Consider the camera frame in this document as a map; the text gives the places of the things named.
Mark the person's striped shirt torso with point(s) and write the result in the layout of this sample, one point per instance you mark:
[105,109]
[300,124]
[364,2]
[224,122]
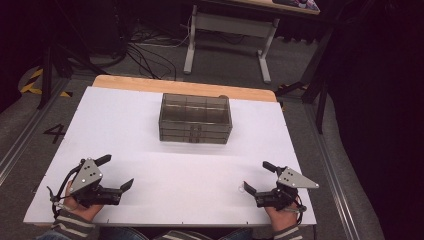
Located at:
[183,235]

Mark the person's left hand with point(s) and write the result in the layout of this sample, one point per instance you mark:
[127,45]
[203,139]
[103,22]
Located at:
[83,212]

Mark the desk with white legs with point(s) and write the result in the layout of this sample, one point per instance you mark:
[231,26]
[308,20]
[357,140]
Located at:
[230,25]

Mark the colourful item on desk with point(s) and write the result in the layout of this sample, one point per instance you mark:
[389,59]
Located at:
[300,4]

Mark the black metal stand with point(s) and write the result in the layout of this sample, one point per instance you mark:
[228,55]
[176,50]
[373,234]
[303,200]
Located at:
[316,76]

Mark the aluminium floor rail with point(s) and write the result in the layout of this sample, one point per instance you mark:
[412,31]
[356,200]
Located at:
[333,173]
[30,128]

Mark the person's left leg in jeans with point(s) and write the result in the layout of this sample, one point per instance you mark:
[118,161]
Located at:
[120,234]

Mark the white board mat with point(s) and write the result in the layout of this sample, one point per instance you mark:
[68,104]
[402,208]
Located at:
[133,133]

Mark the smoky clear drawer cabinet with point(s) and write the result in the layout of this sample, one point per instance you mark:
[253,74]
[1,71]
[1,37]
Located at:
[195,113]

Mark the person's right hand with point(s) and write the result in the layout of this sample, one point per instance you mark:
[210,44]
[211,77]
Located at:
[283,218]

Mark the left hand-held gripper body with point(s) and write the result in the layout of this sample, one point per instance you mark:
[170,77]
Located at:
[86,175]

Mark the black tripod stand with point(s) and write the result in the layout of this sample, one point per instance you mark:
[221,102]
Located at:
[50,66]

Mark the dark curtain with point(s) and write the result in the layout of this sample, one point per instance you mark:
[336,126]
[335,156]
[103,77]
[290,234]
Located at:
[383,100]

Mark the wooden table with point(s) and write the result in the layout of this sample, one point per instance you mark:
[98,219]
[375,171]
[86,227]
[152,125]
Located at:
[150,85]

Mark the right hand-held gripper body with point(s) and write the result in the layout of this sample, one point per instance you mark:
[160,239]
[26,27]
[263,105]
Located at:
[293,180]

